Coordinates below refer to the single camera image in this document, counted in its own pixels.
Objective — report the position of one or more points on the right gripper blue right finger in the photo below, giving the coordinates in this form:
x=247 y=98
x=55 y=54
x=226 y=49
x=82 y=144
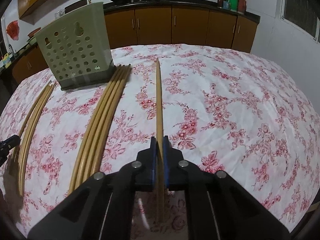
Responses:
x=173 y=174

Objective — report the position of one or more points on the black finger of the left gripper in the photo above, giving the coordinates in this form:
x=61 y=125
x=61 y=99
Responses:
x=6 y=146

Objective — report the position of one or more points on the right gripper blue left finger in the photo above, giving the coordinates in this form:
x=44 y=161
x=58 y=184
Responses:
x=146 y=175

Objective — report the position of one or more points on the bamboo chopstick group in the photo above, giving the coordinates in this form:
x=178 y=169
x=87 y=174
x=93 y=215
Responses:
x=92 y=146
x=105 y=124
x=96 y=139
x=28 y=127
x=83 y=153
x=27 y=139
x=13 y=162

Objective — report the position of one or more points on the lower wooden kitchen cabinets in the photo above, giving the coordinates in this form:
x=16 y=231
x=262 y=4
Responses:
x=175 y=27

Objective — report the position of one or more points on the black kitchen countertop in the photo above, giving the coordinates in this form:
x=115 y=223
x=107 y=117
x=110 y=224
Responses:
x=175 y=2

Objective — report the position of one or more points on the yellow detergent bottle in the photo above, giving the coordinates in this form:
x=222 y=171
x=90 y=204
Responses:
x=6 y=60

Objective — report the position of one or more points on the red hanging plastic bag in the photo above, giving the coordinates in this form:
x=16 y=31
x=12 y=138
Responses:
x=13 y=30

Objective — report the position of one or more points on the green perforated utensil holder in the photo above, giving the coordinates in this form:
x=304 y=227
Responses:
x=76 y=47

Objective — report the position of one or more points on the window with grille right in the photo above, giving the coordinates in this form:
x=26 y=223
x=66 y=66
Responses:
x=302 y=15

